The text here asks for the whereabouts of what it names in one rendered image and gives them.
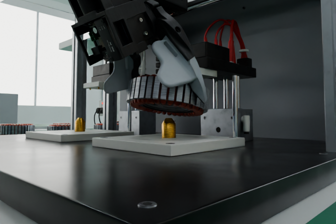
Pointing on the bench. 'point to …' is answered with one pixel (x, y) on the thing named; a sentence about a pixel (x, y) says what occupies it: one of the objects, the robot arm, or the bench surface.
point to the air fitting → (246, 124)
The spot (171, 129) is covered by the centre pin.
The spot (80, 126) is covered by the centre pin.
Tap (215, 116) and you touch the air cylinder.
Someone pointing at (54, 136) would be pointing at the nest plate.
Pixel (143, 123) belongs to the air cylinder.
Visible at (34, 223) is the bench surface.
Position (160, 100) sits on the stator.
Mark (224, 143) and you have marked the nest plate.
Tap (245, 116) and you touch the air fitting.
